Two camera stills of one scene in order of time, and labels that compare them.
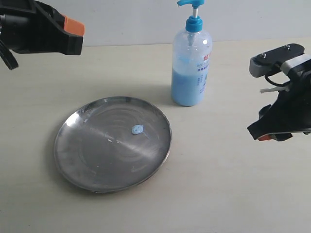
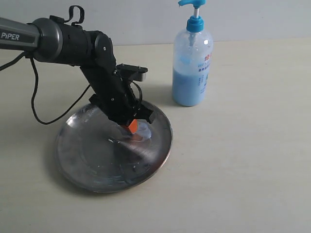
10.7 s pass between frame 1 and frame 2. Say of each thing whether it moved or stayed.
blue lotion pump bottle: stayed
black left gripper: moved
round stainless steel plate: stayed
